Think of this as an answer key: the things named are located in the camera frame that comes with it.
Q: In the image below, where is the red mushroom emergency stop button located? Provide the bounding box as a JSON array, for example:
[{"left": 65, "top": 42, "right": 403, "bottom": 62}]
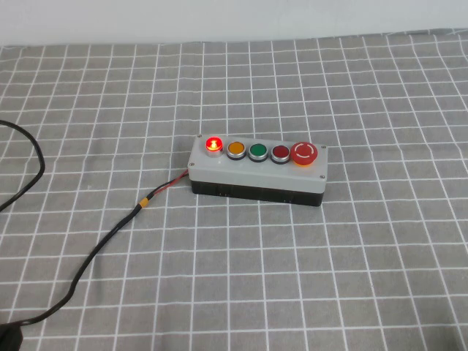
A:
[{"left": 290, "top": 141, "right": 318, "bottom": 168}]

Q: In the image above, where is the dark red push button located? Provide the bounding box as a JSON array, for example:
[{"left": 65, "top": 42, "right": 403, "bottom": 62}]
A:
[{"left": 270, "top": 144, "right": 292, "bottom": 166}]

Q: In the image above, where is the yellow push button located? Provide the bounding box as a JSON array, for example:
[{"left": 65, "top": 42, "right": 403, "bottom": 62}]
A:
[{"left": 225, "top": 140, "right": 247, "bottom": 162}]

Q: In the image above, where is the thin black wire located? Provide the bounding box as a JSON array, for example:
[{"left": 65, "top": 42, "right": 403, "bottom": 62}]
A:
[{"left": 147, "top": 171, "right": 190, "bottom": 200}]

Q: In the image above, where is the grey and black button box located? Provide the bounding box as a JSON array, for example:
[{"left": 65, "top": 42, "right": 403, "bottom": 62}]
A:
[{"left": 186, "top": 132, "right": 329, "bottom": 208}]

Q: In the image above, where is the black power cable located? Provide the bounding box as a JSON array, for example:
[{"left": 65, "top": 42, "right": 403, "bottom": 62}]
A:
[
  {"left": 0, "top": 203, "right": 146, "bottom": 328},
  {"left": 0, "top": 119, "right": 46, "bottom": 214}
]

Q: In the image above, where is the red indicator lamp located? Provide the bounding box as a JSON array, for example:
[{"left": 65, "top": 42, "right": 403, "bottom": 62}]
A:
[{"left": 204, "top": 135, "right": 224, "bottom": 159}]

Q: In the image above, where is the green push button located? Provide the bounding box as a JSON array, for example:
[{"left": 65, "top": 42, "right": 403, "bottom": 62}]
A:
[{"left": 247, "top": 142, "right": 270, "bottom": 164}]

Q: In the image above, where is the thin red wire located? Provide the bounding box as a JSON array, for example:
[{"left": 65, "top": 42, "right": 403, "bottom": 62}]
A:
[{"left": 147, "top": 170, "right": 192, "bottom": 200}]

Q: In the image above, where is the grey checked tablecloth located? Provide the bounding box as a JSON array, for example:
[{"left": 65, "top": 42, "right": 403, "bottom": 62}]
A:
[{"left": 0, "top": 28, "right": 468, "bottom": 351}]

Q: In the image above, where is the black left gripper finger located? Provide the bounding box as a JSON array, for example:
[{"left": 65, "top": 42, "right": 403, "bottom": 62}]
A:
[
  {"left": 0, "top": 321, "right": 25, "bottom": 339},
  {"left": 0, "top": 336, "right": 23, "bottom": 351}
]

